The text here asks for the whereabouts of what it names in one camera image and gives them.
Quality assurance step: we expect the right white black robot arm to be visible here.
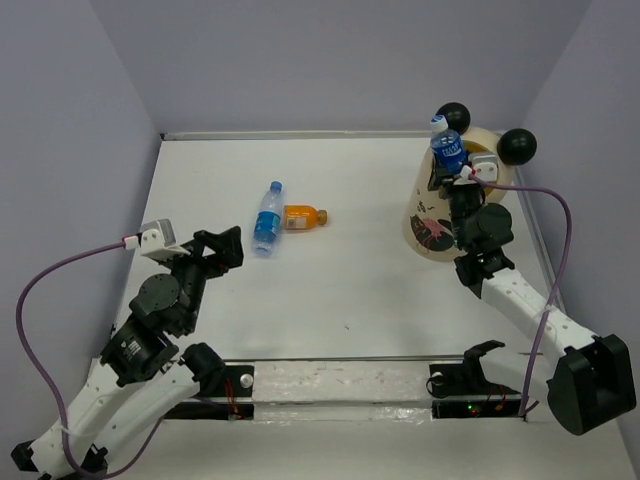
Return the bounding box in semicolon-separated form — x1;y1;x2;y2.
427;165;637;435

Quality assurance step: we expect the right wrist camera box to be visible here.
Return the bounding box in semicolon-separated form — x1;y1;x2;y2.
455;152;499;185

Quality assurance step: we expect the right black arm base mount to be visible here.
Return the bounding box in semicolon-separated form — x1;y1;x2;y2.
425;363;521;420

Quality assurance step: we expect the upright-lying blue label water bottle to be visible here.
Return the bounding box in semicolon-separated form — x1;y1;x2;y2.
252;181;284;257

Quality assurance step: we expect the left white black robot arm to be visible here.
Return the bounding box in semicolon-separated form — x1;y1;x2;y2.
11;219;244;479

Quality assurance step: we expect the purple cable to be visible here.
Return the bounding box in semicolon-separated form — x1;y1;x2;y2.
15;239;166;476
469;174;572;419

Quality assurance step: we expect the orange juice bottle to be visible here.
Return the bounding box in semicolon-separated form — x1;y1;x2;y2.
283;205;328;231

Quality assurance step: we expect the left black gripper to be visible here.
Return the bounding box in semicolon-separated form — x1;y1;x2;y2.
162;224;246;331

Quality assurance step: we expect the cream bin with black ears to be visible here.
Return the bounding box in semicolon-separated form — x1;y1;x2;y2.
402;102;537;262

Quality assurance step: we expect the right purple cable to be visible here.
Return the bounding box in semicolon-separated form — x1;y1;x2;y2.
469;174;572;419

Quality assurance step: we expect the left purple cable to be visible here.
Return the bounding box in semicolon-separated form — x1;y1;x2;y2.
15;239;166;476

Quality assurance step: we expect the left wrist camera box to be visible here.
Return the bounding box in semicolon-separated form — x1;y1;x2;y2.
122;219;189;261

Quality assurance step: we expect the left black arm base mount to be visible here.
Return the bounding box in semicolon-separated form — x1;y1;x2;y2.
164;364;255;421

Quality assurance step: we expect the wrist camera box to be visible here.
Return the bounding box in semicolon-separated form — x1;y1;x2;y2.
122;219;189;261
455;152;499;185

